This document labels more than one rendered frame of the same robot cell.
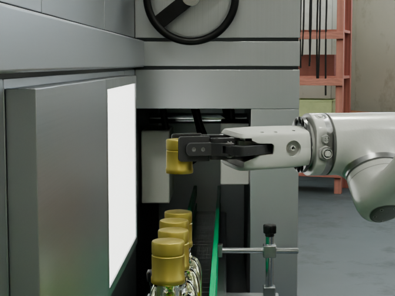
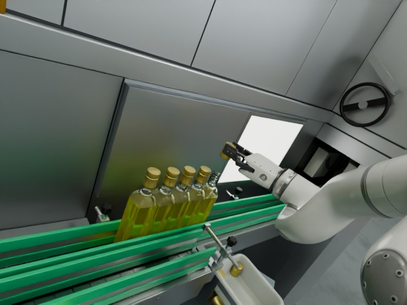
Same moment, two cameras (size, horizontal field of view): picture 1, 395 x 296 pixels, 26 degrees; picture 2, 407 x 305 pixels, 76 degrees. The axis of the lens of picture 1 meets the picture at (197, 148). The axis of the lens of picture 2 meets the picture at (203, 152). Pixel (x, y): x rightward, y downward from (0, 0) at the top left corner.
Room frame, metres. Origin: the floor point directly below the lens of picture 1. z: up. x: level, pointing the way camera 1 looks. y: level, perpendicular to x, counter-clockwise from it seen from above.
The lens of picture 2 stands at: (0.50, -0.40, 1.66)
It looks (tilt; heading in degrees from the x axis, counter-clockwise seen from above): 23 degrees down; 40
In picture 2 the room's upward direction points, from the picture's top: 24 degrees clockwise
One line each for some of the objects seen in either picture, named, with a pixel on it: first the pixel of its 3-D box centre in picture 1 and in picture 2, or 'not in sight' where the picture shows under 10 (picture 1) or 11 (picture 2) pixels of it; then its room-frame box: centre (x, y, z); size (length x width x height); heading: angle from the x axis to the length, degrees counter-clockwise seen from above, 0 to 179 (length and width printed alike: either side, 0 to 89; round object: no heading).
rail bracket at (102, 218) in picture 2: not in sight; (99, 218); (0.81, 0.11, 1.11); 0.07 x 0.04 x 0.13; 88
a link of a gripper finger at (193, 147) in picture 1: (206, 149); (231, 154); (1.07, -0.01, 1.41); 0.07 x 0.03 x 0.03; 104
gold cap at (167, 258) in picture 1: (167, 261); (151, 177); (0.87, 0.03, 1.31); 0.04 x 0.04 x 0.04
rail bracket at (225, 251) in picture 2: not in sight; (220, 247); (1.11, -0.10, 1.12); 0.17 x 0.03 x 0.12; 88
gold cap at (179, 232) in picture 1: (173, 249); (171, 177); (0.93, 0.03, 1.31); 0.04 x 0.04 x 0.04
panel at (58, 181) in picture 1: (95, 194); (225, 149); (1.26, 0.15, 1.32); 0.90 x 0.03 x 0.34; 178
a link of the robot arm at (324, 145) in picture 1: (313, 144); (283, 183); (1.14, -0.16, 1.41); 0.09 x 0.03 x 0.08; 14
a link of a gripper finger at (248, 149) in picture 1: (250, 148); (248, 165); (1.09, -0.07, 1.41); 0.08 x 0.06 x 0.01; 162
